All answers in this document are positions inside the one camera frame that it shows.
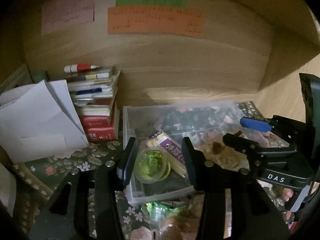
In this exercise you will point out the green jelly cup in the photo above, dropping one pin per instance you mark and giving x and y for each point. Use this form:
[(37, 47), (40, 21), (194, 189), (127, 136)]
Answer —
[(151, 166)]

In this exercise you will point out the orange paper note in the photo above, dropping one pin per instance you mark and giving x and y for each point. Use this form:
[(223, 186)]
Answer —
[(143, 19)]

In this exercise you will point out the green pea snack bag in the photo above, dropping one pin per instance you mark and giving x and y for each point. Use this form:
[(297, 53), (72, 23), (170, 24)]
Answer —
[(156, 211)]

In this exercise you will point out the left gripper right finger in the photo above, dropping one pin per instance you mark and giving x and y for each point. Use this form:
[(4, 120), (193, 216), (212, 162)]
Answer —
[(195, 165)]

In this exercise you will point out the rice cracker stick pack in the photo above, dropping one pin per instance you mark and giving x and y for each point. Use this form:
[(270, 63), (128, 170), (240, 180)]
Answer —
[(171, 148)]

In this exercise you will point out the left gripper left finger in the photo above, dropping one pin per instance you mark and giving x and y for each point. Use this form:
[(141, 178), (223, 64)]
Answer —
[(127, 163)]

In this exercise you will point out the person's hand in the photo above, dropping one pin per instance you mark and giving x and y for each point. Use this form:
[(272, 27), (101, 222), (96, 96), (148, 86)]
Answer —
[(286, 194)]

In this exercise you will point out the stack of books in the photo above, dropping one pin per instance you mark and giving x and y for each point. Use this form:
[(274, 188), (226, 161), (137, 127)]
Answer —
[(93, 94)]

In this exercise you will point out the clear plastic storage box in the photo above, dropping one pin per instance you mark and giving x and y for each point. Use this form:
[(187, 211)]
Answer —
[(200, 122)]

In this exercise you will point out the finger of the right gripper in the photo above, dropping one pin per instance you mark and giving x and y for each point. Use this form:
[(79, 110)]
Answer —
[(255, 124), (242, 145)]

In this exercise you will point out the floral green tablecloth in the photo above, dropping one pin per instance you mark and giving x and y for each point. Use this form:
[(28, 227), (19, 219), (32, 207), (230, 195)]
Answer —
[(44, 175)]

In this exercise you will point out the cream ceramic mug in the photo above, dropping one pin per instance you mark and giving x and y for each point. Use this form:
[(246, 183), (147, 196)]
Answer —
[(8, 189)]

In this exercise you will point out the white paper sheets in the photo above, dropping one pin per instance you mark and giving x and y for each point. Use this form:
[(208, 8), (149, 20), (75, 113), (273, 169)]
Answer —
[(39, 121)]

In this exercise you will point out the pink paper note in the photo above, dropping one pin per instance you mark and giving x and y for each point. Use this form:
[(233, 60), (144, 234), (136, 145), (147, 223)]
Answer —
[(60, 14)]

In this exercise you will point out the red white marker pen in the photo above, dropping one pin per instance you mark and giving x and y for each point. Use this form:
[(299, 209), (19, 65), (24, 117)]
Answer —
[(75, 68)]

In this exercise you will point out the round bun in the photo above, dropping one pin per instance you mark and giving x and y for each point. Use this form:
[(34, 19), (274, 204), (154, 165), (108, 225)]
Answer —
[(216, 151)]

